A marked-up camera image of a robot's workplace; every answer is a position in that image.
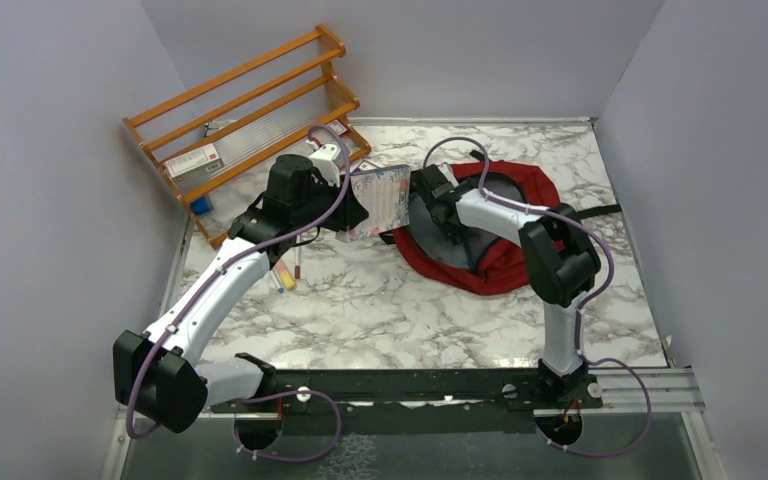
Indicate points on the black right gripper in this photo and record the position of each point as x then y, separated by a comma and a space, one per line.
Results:
453, 231

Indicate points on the orange wooden shelf rack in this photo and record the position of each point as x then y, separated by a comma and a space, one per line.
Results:
250, 114

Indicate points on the red student backpack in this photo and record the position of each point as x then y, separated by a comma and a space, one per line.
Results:
510, 265

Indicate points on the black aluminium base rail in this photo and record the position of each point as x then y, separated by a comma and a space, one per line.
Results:
298, 402

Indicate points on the blue white pen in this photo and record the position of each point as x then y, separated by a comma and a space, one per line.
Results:
279, 283

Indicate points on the red brown pen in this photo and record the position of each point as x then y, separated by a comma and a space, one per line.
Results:
298, 257

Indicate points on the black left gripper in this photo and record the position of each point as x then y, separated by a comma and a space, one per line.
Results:
349, 212

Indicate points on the blue small object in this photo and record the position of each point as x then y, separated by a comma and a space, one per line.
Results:
201, 206

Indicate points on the white red small box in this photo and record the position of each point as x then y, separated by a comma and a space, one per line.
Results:
195, 164

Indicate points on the yellow highlighter pen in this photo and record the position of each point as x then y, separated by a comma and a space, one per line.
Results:
284, 276

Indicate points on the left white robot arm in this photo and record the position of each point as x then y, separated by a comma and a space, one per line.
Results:
156, 372

